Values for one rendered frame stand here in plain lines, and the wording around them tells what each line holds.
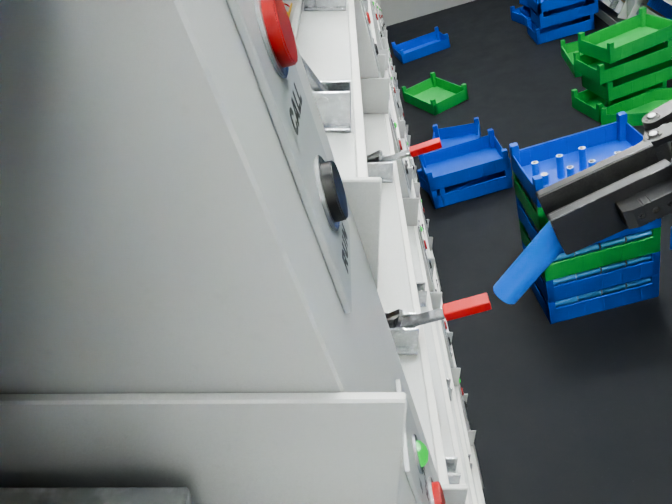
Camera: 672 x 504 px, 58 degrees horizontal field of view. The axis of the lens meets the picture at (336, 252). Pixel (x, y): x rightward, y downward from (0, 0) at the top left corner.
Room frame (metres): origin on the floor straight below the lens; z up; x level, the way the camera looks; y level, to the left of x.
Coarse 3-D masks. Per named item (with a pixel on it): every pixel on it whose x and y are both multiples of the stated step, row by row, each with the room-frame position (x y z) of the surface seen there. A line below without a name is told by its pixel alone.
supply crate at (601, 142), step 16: (624, 112) 1.32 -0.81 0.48; (592, 128) 1.34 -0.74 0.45; (608, 128) 1.33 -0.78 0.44; (624, 128) 1.31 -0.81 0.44; (512, 144) 1.36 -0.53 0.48; (544, 144) 1.35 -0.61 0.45; (560, 144) 1.35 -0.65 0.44; (576, 144) 1.34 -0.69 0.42; (592, 144) 1.34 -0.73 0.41; (608, 144) 1.32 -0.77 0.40; (624, 144) 1.30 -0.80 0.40; (512, 160) 1.35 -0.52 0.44; (528, 160) 1.36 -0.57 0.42; (544, 160) 1.35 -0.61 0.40; (576, 160) 1.30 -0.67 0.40; (528, 176) 1.31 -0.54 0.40; (528, 192) 1.24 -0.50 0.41
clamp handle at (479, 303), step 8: (472, 296) 0.34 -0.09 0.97; (480, 296) 0.33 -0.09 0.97; (448, 304) 0.34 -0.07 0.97; (456, 304) 0.34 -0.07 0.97; (464, 304) 0.33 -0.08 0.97; (472, 304) 0.33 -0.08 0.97; (480, 304) 0.33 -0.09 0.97; (488, 304) 0.33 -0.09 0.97; (424, 312) 0.34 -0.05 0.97; (432, 312) 0.34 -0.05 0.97; (440, 312) 0.34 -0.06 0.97; (448, 312) 0.33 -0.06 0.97; (456, 312) 0.33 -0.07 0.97; (464, 312) 0.33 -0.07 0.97; (472, 312) 0.33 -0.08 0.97; (400, 320) 0.34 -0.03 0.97; (408, 320) 0.34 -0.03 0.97; (416, 320) 0.34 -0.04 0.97; (424, 320) 0.34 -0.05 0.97; (432, 320) 0.34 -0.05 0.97; (448, 320) 0.33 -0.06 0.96
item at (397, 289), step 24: (384, 96) 0.78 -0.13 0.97; (384, 120) 0.76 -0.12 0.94; (384, 144) 0.69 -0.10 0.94; (384, 192) 0.57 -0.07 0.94; (384, 216) 0.53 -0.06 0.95; (384, 240) 0.48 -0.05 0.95; (408, 240) 0.48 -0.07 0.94; (384, 264) 0.45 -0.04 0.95; (408, 264) 0.44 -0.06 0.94; (384, 288) 0.41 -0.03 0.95; (408, 288) 0.41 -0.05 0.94; (384, 312) 0.38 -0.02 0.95; (408, 312) 0.38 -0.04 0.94; (408, 360) 0.33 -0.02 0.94; (408, 384) 0.30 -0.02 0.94; (432, 384) 0.30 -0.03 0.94; (432, 408) 0.28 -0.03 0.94; (432, 432) 0.26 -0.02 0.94; (432, 456) 0.24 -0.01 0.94
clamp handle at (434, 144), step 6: (438, 138) 0.59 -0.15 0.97; (420, 144) 0.60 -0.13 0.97; (426, 144) 0.59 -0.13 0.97; (432, 144) 0.59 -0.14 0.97; (438, 144) 0.59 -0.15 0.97; (408, 150) 0.60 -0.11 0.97; (414, 150) 0.59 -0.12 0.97; (420, 150) 0.59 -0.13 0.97; (426, 150) 0.59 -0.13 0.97; (432, 150) 0.59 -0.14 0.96; (378, 156) 0.60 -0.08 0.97; (390, 156) 0.61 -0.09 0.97; (396, 156) 0.60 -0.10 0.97; (402, 156) 0.60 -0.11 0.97; (408, 156) 0.60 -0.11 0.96; (414, 156) 0.59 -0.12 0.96
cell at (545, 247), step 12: (552, 228) 0.29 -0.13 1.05; (540, 240) 0.29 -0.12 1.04; (552, 240) 0.28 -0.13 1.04; (528, 252) 0.29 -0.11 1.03; (540, 252) 0.29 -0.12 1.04; (552, 252) 0.28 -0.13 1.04; (516, 264) 0.29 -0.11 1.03; (528, 264) 0.29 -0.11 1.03; (540, 264) 0.28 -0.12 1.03; (504, 276) 0.30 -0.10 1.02; (516, 276) 0.29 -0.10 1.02; (528, 276) 0.29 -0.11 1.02; (504, 288) 0.29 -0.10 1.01; (516, 288) 0.29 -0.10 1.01; (528, 288) 0.29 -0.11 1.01; (504, 300) 0.29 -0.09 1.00; (516, 300) 0.29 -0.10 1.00
